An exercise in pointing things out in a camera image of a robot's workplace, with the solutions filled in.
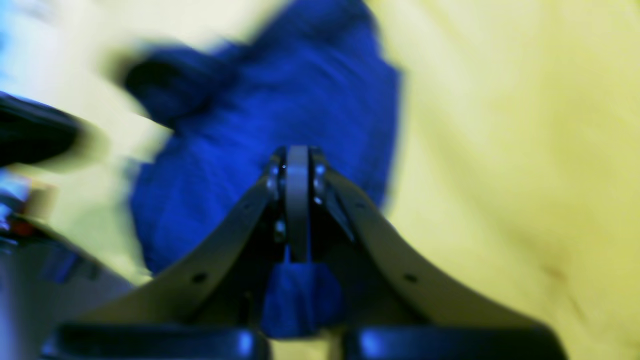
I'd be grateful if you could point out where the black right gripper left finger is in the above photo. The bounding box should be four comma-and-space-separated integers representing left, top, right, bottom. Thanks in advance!
42, 146, 300, 360

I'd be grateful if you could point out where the navy blue long-sleeve shirt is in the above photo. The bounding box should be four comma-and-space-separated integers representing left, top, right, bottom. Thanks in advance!
122, 0, 403, 338

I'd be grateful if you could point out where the yellow table cloth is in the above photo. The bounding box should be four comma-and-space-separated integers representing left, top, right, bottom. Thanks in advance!
1, 0, 640, 360

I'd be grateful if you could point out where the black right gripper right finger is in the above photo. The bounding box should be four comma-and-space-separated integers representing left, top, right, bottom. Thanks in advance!
299, 146, 566, 360

